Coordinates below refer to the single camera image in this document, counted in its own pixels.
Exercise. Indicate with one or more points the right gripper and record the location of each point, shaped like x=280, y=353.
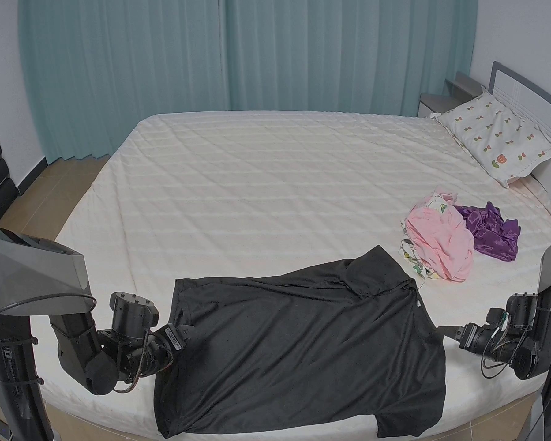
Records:
x=470, y=338

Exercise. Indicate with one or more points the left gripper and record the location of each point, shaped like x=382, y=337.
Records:
x=167, y=347

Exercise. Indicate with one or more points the black T-shirt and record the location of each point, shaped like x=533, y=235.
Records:
x=280, y=338

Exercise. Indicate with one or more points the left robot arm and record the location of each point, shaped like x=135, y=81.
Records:
x=32, y=269

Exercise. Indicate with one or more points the white printed garment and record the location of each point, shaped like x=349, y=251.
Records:
x=411, y=255

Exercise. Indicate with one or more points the pink garment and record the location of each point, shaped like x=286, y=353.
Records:
x=441, y=241

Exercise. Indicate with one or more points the purple garment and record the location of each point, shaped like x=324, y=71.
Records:
x=491, y=232

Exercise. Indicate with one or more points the bed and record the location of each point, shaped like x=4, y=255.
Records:
x=280, y=177

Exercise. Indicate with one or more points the white printed pillow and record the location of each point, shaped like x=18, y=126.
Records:
x=496, y=131

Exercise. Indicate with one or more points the grey bedside table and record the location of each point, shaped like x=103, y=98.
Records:
x=431, y=101

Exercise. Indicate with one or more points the blue-green curtain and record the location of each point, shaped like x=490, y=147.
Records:
x=349, y=39
x=119, y=62

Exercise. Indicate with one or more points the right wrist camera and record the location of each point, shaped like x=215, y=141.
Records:
x=496, y=319

